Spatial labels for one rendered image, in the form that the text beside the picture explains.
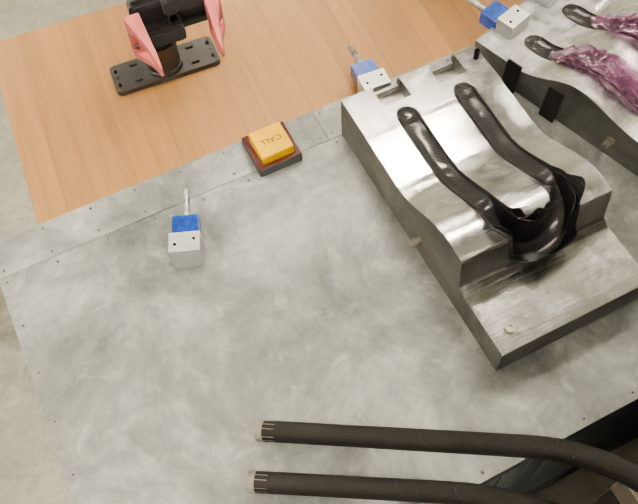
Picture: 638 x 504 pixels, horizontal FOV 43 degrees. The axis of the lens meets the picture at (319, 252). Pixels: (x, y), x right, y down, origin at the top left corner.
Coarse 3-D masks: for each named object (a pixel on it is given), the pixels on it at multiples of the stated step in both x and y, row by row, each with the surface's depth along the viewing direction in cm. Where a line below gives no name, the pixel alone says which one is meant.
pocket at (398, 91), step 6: (396, 84) 137; (402, 84) 136; (384, 90) 137; (390, 90) 137; (396, 90) 138; (402, 90) 137; (378, 96) 137; (384, 96) 138; (390, 96) 138; (396, 96) 138; (402, 96) 138; (384, 102) 137; (390, 102) 137
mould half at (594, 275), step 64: (384, 128) 131; (448, 128) 131; (512, 128) 131; (384, 192) 133; (448, 192) 123; (512, 192) 119; (448, 256) 118; (576, 256) 122; (512, 320) 117; (576, 320) 118
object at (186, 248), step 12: (180, 216) 130; (192, 216) 130; (180, 228) 129; (192, 228) 129; (168, 240) 126; (180, 240) 126; (192, 240) 126; (168, 252) 125; (180, 252) 125; (192, 252) 126; (204, 252) 130; (180, 264) 129; (192, 264) 129; (204, 264) 129
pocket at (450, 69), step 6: (456, 60) 138; (438, 66) 139; (444, 66) 139; (450, 66) 140; (456, 66) 139; (462, 66) 137; (432, 72) 139; (438, 72) 140; (444, 72) 140; (450, 72) 140; (456, 72) 140; (462, 72) 138; (438, 78) 139; (444, 78) 139; (450, 78) 139
